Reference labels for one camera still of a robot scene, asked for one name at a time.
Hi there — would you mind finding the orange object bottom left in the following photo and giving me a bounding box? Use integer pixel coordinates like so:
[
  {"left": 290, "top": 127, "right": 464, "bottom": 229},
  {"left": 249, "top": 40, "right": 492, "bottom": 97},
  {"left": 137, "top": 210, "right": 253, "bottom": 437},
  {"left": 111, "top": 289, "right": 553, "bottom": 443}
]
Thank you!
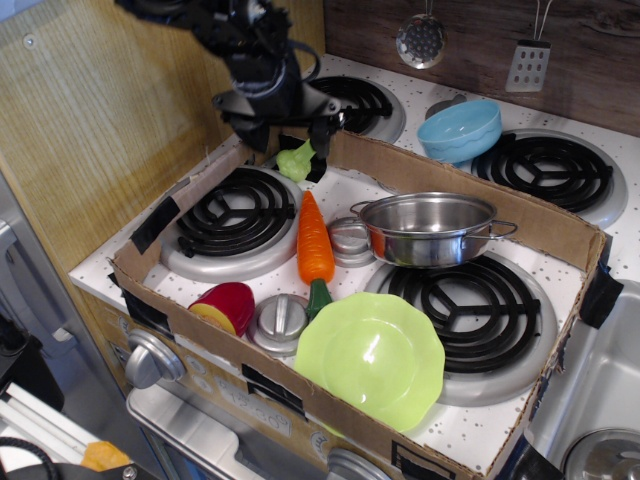
[{"left": 80, "top": 441, "right": 131, "bottom": 472}]

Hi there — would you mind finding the light green plastic plate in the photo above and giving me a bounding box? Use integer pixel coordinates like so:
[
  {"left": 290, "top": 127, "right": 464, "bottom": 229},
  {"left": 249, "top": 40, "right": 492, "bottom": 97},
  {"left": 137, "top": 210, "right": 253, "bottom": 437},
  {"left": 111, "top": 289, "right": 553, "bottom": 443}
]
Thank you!
[{"left": 294, "top": 292, "right": 445, "bottom": 433}]

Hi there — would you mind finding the silver stovetop knob centre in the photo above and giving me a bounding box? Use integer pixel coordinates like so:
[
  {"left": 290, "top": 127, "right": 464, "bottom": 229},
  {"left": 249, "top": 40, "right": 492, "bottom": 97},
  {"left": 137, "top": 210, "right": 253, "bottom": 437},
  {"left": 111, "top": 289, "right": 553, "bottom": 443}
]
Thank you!
[{"left": 328, "top": 217, "right": 375, "bottom": 268}]

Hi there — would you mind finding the silver stovetop knob front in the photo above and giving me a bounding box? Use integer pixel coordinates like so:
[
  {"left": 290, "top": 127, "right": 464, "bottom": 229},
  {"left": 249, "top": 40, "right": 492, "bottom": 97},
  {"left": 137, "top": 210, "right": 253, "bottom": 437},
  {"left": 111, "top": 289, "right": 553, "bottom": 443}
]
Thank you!
[{"left": 246, "top": 294, "right": 309, "bottom": 358}]

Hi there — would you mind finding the brown cardboard fence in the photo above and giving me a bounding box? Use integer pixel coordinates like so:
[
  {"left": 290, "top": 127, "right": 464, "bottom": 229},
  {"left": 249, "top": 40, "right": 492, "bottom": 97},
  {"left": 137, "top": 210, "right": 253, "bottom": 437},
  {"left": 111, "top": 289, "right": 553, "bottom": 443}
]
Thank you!
[{"left": 111, "top": 133, "right": 623, "bottom": 479}]

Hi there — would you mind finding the back right black burner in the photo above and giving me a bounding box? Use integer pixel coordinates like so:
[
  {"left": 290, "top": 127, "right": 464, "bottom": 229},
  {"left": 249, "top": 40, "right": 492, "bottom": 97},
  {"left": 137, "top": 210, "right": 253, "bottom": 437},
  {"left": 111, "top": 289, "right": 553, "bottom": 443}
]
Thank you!
[{"left": 470, "top": 128, "right": 628, "bottom": 229}]

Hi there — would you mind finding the red yellow toy pepper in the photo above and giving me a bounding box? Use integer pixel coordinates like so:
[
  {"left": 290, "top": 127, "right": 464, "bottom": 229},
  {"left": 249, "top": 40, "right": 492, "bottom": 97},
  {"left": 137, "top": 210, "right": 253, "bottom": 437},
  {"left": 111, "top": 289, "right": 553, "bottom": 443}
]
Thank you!
[{"left": 188, "top": 282, "right": 256, "bottom": 337}]

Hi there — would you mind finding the black burner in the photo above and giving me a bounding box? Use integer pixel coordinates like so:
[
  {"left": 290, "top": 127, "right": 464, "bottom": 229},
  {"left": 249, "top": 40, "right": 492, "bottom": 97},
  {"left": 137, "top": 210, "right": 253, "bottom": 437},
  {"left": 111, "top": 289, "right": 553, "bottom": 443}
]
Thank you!
[
  {"left": 470, "top": 128, "right": 628, "bottom": 229},
  {"left": 309, "top": 76, "right": 406, "bottom": 144},
  {"left": 364, "top": 251, "right": 559, "bottom": 408},
  {"left": 161, "top": 166, "right": 303, "bottom": 284}
]

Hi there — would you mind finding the hanging metal slotted spatula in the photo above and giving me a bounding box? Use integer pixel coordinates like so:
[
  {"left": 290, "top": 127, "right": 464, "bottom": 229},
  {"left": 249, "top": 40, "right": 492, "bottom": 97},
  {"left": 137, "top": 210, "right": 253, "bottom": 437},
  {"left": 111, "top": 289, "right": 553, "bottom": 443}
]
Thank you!
[{"left": 505, "top": 1, "right": 553, "bottom": 93}]

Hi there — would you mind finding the back left black burner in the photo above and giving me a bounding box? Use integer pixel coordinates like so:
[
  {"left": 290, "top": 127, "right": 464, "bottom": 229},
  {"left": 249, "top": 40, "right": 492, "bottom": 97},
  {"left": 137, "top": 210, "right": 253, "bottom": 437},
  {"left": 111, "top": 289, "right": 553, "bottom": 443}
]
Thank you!
[{"left": 309, "top": 76, "right": 406, "bottom": 144}]

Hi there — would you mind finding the hanging metal strainer ladle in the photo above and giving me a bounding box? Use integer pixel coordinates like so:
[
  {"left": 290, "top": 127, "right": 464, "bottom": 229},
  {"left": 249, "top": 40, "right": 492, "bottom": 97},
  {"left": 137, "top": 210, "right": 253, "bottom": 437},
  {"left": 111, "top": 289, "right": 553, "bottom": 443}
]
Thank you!
[{"left": 395, "top": 1, "right": 448, "bottom": 70}]

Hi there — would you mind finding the silver sink basin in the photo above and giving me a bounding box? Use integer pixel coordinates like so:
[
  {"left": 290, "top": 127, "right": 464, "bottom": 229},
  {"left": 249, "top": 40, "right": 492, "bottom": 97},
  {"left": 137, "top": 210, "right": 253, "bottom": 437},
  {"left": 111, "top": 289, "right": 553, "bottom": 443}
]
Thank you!
[{"left": 530, "top": 280, "right": 639, "bottom": 479}]

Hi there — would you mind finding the front left black burner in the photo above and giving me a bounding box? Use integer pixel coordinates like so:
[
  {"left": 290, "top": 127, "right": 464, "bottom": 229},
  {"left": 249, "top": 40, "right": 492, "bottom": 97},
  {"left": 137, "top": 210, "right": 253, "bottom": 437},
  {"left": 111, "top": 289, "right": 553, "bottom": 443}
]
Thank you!
[{"left": 161, "top": 166, "right": 303, "bottom": 284}]

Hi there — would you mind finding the orange toy carrot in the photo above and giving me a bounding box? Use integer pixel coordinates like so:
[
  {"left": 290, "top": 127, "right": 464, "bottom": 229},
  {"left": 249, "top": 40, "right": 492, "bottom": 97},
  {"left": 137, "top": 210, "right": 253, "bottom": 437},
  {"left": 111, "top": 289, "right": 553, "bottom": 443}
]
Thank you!
[{"left": 297, "top": 191, "right": 335, "bottom": 320}]

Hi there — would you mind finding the green toy broccoli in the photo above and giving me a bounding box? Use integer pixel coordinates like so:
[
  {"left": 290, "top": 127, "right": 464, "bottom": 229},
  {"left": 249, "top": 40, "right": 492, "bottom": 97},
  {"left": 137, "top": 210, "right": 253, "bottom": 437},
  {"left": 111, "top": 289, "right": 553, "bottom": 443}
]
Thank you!
[{"left": 276, "top": 140, "right": 316, "bottom": 183}]

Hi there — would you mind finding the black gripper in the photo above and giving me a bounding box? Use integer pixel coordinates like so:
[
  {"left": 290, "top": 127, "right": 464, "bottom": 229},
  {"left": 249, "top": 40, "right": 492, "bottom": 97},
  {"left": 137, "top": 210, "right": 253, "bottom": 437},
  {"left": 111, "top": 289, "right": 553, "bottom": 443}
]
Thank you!
[{"left": 212, "top": 52, "right": 344, "bottom": 159}]

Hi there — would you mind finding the front right black burner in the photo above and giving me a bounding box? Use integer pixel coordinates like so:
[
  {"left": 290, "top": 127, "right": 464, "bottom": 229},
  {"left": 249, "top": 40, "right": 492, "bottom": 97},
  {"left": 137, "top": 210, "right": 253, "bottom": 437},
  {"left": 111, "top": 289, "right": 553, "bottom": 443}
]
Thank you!
[{"left": 364, "top": 251, "right": 559, "bottom": 408}]

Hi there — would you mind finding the silver oven front knob right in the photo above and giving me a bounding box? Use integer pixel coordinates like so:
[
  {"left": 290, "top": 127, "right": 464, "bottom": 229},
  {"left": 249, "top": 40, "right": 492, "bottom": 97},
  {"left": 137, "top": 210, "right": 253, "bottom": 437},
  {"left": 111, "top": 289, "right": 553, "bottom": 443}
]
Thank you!
[{"left": 326, "top": 448, "right": 390, "bottom": 480}]

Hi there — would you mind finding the black cable loop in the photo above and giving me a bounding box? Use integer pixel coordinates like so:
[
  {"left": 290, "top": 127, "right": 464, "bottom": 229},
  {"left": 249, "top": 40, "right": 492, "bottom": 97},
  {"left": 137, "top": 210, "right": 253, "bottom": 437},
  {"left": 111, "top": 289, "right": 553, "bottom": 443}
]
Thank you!
[{"left": 0, "top": 436, "right": 59, "bottom": 480}]

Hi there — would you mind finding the silver stovetop knob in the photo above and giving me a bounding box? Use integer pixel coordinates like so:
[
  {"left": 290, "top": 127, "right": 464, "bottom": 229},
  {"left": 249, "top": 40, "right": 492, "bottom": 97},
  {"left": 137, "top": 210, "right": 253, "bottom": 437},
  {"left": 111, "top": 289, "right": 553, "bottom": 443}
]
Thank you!
[
  {"left": 328, "top": 217, "right": 375, "bottom": 268},
  {"left": 246, "top": 294, "right": 309, "bottom": 358}
]

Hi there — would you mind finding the silver oven front knob left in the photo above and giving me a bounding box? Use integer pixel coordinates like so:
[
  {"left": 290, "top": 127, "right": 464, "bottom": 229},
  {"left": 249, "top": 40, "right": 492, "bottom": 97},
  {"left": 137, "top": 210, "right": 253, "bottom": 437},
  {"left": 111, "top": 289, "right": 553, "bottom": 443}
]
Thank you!
[{"left": 125, "top": 329, "right": 186, "bottom": 389}]

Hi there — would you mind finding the silver oven knob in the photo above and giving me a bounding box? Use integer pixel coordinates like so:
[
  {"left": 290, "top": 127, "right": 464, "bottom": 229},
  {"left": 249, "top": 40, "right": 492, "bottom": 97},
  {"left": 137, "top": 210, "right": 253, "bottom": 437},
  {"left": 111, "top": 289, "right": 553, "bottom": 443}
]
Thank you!
[
  {"left": 125, "top": 329, "right": 186, "bottom": 389},
  {"left": 326, "top": 448, "right": 390, "bottom": 480}
]

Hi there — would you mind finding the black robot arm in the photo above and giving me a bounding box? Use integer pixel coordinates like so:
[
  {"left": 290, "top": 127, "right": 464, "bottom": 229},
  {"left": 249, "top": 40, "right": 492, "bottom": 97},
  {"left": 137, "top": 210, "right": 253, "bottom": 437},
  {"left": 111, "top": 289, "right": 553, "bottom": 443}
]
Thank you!
[{"left": 116, "top": 1, "right": 343, "bottom": 158}]

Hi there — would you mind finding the silver metal pan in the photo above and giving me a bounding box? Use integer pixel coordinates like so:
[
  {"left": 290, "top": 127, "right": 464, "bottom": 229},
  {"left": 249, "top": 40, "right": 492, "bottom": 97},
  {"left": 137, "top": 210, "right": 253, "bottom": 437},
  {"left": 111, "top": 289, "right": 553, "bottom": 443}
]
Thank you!
[{"left": 351, "top": 192, "right": 518, "bottom": 268}]

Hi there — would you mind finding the light blue plastic bowl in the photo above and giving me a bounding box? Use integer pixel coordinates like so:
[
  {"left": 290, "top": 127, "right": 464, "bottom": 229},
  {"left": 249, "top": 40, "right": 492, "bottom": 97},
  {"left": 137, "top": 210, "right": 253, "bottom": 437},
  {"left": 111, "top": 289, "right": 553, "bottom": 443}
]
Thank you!
[{"left": 417, "top": 99, "right": 503, "bottom": 164}]

